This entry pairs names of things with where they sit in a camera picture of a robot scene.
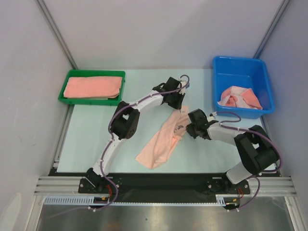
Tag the grey cable duct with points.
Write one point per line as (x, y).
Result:
(142, 199)

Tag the right aluminium corner post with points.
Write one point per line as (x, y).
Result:
(274, 23)

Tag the aluminium corner post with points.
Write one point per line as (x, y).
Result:
(274, 23)
(56, 31)

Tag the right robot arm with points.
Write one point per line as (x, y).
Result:
(257, 152)

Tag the light pink towel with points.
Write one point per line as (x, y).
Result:
(160, 147)

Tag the blue plastic bin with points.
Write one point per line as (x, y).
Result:
(246, 73)

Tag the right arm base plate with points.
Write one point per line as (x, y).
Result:
(219, 185)

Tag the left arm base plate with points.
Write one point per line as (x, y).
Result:
(104, 187)

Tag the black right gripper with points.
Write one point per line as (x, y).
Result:
(192, 129)

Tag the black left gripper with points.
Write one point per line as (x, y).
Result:
(178, 105)

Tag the aluminium front rail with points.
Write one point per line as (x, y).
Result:
(265, 186)

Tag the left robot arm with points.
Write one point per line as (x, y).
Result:
(124, 122)

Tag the green plastic tray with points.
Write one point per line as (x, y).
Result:
(93, 101)

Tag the pink white striped towel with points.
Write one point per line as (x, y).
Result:
(239, 97)

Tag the left aluminium corner post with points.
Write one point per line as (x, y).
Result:
(56, 31)

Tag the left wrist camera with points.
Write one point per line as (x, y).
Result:
(184, 84)

